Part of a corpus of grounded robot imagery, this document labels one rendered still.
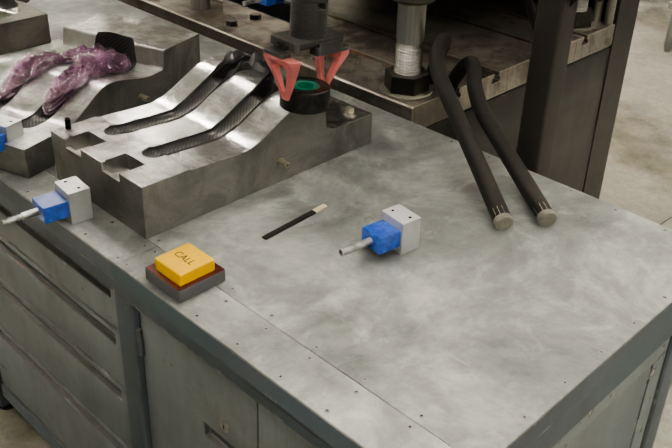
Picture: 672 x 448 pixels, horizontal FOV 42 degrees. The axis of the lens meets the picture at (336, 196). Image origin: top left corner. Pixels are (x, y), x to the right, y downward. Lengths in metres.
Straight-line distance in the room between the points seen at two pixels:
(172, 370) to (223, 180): 0.31
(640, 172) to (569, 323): 2.31
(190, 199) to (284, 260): 0.19
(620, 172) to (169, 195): 2.39
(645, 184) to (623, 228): 1.96
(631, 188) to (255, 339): 2.39
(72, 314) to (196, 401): 0.38
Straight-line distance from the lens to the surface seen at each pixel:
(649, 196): 3.34
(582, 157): 2.61
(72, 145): 1.49
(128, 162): 1.41
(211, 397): 1.37
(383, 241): 1.28
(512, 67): 2.11
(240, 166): 1.42
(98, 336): 1.63
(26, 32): 2.14
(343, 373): 1.10
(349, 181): 1.50
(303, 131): 1.49
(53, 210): 1.39
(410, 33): 1.84
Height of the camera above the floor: 1.52
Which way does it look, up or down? 30 degrees down
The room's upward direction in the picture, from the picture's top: 2 degrees clockwise
